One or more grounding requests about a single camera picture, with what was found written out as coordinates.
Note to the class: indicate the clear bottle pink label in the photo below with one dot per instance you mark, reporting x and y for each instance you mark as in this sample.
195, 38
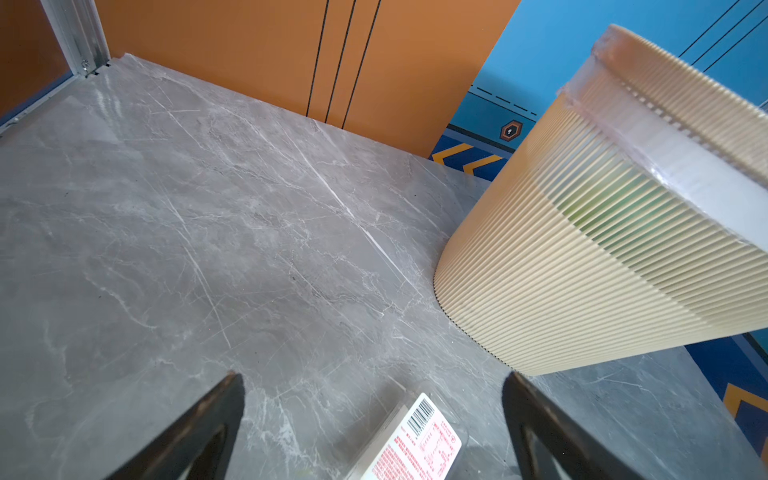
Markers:
421, 438

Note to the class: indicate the clear plastic bin liner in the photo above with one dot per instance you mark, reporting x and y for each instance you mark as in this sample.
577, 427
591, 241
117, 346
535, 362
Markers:
701, 141

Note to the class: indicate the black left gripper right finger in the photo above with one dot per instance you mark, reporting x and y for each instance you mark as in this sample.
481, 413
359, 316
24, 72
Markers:
548, 444

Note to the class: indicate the beige ribbed waste bin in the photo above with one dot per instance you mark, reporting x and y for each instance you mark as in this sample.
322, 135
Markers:
575, 256

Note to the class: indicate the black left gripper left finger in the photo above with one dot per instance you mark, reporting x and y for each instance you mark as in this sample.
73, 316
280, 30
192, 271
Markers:
199, 444

